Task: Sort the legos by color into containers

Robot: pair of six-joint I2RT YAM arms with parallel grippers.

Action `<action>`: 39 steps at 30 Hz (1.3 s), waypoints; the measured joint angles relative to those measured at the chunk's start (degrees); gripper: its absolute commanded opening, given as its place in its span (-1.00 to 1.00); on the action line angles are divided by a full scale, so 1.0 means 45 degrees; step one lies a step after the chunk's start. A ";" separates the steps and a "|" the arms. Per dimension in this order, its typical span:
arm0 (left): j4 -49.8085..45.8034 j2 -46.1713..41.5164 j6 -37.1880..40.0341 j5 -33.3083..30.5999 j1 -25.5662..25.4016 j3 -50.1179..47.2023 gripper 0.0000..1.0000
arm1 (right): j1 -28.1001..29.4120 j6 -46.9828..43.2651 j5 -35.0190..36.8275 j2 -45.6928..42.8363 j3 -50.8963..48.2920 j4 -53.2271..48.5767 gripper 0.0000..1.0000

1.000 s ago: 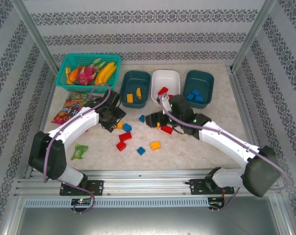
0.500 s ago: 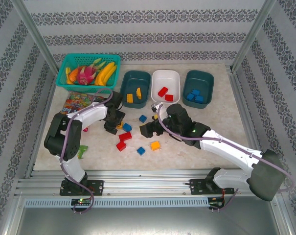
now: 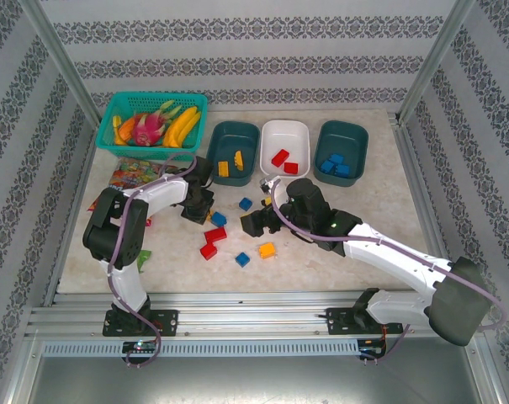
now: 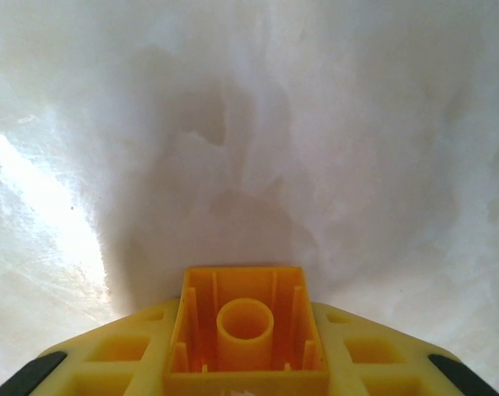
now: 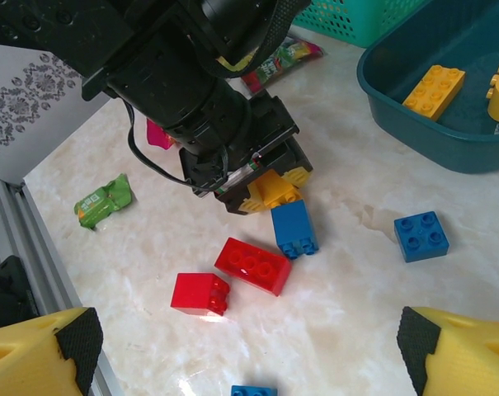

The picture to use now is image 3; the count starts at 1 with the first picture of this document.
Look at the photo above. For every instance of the small blue lego brick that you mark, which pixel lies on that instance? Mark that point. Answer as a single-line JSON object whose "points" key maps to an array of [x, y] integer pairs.
{"points": [[245, 204], [327, 166], [343, 170], [219, 219], [242, 259], [336, 159]]}

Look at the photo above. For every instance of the small red lego brick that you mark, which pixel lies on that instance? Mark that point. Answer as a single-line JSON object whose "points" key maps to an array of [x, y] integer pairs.
{"points": [[208, 251], [291, 168]]}

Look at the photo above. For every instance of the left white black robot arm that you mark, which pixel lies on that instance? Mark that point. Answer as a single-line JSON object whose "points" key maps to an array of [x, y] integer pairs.
{"points": [[161, 193]]}

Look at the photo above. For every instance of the aluminium frame post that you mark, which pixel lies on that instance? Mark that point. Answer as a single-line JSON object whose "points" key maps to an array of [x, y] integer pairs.
{"points": [[64, 63], [432, 63]]}

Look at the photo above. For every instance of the pink toy dragon fruit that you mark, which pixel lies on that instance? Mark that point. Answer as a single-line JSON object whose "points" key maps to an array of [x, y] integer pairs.
{"points": [[146, 132]]}

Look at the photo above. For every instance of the orange toy fruit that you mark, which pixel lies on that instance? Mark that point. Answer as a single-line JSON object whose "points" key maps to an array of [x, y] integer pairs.
{"points": [[125, 128]]}

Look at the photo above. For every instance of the slotted metal strip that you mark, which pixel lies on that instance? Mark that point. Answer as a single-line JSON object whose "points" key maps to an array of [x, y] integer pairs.
{"points": [[237, 348]]}

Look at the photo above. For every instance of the yellow toy banana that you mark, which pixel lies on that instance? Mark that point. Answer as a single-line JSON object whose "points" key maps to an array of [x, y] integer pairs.
{"points": [[193, 124], [176, 130]]}

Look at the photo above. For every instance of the white plastic container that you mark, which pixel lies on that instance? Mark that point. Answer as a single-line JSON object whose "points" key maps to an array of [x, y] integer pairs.
{"points": [[285, 136]]}

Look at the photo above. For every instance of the dark teal plastic container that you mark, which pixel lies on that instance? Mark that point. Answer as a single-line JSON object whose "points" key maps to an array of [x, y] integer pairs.
{"points": [[233, 134], [342, 134]]}

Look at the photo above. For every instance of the small green snack packet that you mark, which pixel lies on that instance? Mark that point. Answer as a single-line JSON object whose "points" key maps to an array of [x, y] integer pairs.
{"points": [[144, 257]]}

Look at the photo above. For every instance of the grey metal lower shelf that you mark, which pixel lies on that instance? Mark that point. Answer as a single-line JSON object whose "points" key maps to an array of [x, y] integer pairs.
{"points": [[254, 383]]}

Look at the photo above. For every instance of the white right gripper bracket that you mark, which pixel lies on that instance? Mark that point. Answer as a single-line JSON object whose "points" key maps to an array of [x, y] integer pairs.
{"points": [[272, 185]]}

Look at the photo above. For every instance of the long red lego brick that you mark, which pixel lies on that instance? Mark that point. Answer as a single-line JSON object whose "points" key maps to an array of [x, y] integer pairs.
{"points": [[215, 234], [280, 157]]}

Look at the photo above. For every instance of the aluminium side rail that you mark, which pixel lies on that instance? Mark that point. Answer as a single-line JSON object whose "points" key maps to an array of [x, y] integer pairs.
{"points": [[411, 168], [69, 219]]}

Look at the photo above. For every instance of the small yellow toy fruit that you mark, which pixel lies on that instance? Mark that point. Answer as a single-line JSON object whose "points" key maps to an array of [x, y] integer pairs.
{"points": [[116, 122]]}

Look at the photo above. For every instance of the teal plastic mesh basket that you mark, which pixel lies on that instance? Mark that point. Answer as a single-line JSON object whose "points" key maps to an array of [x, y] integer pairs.
{"points": [[195, 101]]}

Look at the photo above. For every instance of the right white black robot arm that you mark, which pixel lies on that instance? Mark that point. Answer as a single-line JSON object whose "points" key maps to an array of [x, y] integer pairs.
{"points": [[388, 252]]}

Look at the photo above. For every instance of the colourful fruit candy bag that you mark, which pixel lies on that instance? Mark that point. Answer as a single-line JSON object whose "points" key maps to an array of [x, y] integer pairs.
{"points": [[128, 174]]}

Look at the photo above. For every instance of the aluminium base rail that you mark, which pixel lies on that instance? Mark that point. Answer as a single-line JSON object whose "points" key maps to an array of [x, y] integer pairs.
{"points": [[254, 313]]}

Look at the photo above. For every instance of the long yellow lego brick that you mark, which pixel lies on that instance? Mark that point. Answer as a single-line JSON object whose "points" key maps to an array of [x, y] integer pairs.
{"points": [[238, 160]]}

